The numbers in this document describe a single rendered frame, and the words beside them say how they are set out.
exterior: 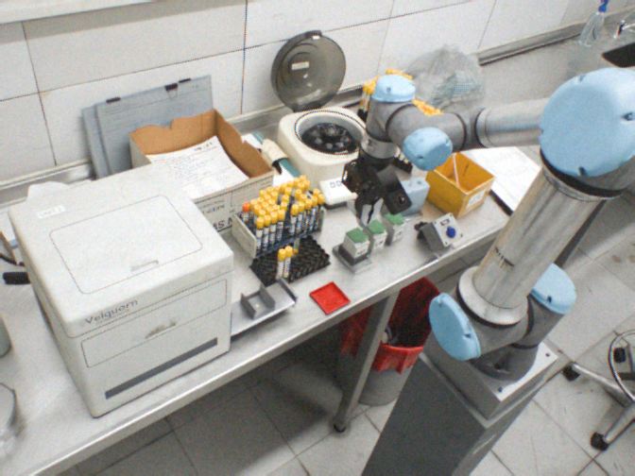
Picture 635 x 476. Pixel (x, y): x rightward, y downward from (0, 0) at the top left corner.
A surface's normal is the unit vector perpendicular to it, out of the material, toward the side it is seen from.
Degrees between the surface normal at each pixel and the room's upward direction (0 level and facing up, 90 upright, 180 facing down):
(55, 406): 0
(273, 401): 0
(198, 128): 88
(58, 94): 88
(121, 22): 90
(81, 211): 0
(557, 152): 80
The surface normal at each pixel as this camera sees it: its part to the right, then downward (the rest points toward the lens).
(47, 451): 0.14, -0.69
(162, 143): 0.60, 0.60
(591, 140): -0.84, 0.12
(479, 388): -0.79, 0.35
